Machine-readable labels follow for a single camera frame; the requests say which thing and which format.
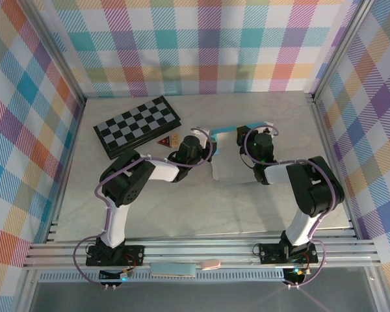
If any blue paper box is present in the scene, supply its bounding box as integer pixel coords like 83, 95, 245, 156
210, 122, 267, 188

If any black grey folded chessboard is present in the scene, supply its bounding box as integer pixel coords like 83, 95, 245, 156
93, 95, 183, 160

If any blue grey sponge pad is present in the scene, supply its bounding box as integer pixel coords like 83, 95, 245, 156
150, 262, 197, 279

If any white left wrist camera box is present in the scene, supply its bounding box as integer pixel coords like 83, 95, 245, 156
196, 127, 213, 148

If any aluminium right side rail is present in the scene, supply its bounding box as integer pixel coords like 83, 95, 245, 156
307, 92, 358, 240

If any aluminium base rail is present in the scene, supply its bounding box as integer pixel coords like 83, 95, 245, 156
21, 239, 381, 270

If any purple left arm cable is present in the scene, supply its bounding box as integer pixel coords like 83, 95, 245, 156
73, 127, 215, 289

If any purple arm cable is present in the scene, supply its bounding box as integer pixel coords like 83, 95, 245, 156
73, 127, 215, 289
239, 125, 341, 289

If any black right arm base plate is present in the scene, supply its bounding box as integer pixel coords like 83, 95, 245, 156
257, 242, 319, 265

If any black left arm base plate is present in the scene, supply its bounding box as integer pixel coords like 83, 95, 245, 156
85, 244, 146, 267

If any aluminium left side rail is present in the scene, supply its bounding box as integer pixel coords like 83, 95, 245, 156
45, 96, 87, 243

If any aluminium right corner post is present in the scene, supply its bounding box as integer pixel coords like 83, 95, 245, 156
310, 0, 378, 102

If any aluminium corner post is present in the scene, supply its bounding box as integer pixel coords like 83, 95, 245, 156
18, 0, 88, 110
310, 0, 378, 102

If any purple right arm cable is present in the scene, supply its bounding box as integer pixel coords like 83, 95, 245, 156
239, 125, 341, 289

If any perforated metal cable tray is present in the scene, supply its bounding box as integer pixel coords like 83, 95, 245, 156
38, 268, 286, 283

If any aluminium left corner post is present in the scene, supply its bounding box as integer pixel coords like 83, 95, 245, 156
18, 0, 88, 110

